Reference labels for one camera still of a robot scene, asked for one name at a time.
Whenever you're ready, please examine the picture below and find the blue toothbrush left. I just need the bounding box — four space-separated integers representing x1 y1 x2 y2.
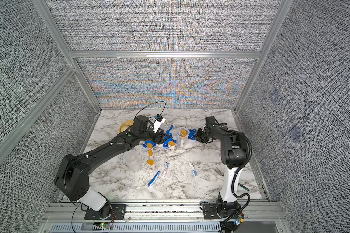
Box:
148 171 161 187

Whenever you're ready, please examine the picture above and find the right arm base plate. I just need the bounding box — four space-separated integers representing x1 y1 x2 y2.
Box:
200 202 242 220

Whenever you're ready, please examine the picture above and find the green handled fork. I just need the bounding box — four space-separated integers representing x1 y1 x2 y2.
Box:
214 168 224 177

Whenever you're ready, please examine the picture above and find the orange cap bottle front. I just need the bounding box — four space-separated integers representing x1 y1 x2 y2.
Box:
147 159 156 172

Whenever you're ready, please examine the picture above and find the yellow steamer basket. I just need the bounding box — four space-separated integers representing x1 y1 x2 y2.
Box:
119 119 134 133

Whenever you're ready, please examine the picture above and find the blue toothbrush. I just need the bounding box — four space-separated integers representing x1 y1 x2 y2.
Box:
148 171 161 187
166 125 174 136

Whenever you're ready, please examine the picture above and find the orange cap bottle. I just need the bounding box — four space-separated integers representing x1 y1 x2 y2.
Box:
147 159 156 172
168 142 176 154
179 130 188 147
148 147 154 160

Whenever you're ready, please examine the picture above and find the orange cap bottle lying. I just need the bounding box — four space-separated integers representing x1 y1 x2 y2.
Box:
148 147 154 160

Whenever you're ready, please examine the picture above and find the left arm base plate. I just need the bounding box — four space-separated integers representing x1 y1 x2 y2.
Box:
84 204 127 220

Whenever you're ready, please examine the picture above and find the toothpaste tube vertical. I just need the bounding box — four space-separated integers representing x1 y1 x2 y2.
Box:
188 162 198 177

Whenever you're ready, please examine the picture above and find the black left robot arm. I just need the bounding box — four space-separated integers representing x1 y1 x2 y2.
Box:
54 115 170 219

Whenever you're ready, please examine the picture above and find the toothpaste tube horizontal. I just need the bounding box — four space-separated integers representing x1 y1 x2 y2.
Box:
162 161 169 179

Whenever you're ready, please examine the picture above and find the aluminium front rail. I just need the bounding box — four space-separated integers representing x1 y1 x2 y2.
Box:
41 200 287 223

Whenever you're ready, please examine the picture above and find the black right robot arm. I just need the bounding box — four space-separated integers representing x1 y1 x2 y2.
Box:
195 116 252 219

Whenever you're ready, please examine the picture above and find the blue lid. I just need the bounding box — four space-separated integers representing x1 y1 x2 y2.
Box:
162 136 177 148
188 129 197 140
143 141 156 148

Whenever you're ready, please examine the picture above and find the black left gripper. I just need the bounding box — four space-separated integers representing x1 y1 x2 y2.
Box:
139 126 171 145

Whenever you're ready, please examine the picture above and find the clear cup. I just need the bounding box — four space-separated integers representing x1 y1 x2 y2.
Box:
176 127 189 148
123 150 141 172

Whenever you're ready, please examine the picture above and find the blue toothbrush back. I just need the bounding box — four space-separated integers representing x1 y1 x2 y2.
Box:
166 125 174 136

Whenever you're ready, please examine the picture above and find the orange cap bottle upright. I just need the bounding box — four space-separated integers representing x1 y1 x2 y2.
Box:
168 142 176 154

